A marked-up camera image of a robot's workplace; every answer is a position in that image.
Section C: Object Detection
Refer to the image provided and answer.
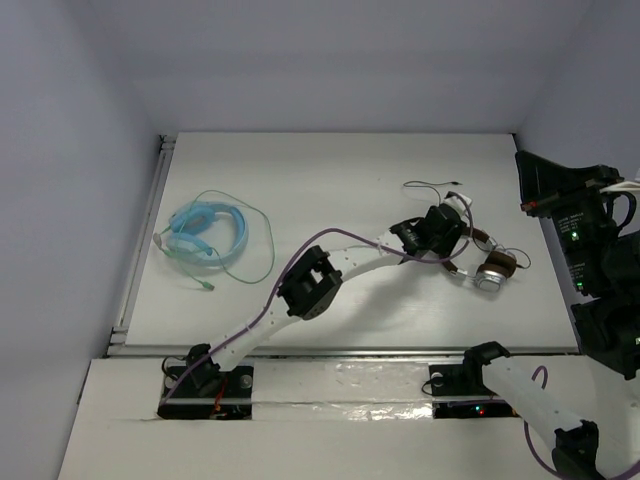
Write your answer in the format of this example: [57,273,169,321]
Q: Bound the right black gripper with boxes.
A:
[516,146,627,291]

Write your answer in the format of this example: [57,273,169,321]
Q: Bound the thin black headphone cable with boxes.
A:
[402,179,532,271]

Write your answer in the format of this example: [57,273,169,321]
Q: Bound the brown silver headphones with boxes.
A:
[443,226,520,293]

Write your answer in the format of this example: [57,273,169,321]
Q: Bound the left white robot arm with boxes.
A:
[164,192,474,399]

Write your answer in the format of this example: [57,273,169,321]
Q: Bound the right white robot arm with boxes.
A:
[461,150,639,479]

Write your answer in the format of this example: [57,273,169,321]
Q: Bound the blue headphones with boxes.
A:
[152,201,249,268]

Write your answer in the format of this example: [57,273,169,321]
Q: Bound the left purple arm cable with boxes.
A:
[162,227,459,409]

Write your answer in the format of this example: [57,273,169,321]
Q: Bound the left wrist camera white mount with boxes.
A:
[442,191,473,216]

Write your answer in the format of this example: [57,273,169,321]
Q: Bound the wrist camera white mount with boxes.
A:
[600,179,640,195]
[442,191,473,216]

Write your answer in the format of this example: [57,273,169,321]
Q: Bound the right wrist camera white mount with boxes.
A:
[600,179,640,195]

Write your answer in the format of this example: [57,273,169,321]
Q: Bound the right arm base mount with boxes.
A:
[421,364,518,420]

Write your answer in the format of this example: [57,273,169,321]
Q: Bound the green headphone cable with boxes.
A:
[159,188,277,292]

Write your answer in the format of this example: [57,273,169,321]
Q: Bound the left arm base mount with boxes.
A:
[157,357,254,421]

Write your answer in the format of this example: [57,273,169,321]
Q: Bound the aluminium rail left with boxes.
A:
[106,134,177,356]

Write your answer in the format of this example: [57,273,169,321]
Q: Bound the aluminium rail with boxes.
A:
[104,343,580,358]
[106,134,177,356]

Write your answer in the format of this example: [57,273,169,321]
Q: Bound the aluminium rail front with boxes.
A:
[104,343,580,358]

